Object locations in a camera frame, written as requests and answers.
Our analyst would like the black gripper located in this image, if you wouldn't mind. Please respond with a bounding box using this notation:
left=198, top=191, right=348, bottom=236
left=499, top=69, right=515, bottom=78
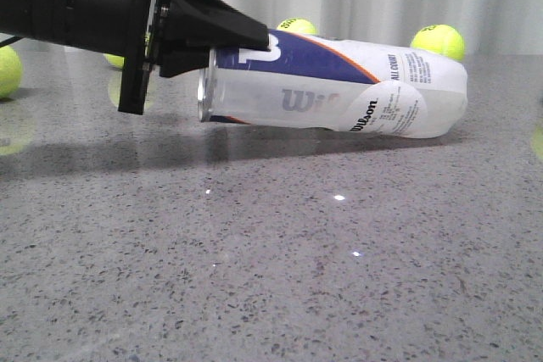
left=118, top=0, right=269, bottom=114

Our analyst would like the white blue Wilson tennis can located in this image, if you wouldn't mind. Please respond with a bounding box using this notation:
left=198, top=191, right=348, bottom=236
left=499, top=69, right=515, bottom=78
left=198, top=31, right=467, bottom=138

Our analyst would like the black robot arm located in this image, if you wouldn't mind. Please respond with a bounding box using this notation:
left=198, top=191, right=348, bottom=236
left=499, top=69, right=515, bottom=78
left=1, top=0, right=269, bottom=114

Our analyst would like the yellow tennis ball left rear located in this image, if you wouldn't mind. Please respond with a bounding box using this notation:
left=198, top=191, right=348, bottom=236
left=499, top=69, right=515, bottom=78
left=104, top=53, right=125, bottom=70

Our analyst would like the yellow tennis ball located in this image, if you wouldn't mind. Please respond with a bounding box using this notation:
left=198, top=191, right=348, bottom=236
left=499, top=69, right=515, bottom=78
left=411, top=25, right=465, bottom=61
left=104, top=53, right=125, bottom=70
left=277, top=18, right=317, bottom=35

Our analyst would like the yellow tennis ball centre rear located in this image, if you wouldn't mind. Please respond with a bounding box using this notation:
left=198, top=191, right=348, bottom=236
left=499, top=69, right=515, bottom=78
left=277, top=18, right=317, bottom=35

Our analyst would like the Wilson 3 tennis ball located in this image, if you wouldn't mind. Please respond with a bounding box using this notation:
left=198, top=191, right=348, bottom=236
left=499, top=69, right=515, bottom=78
left=0, top=46, right=23, bottom=98

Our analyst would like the yellow tennis ball right rear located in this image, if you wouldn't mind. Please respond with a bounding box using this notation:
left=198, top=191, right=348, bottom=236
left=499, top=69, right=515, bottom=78
left=411, top=25, right=465, bottom=61

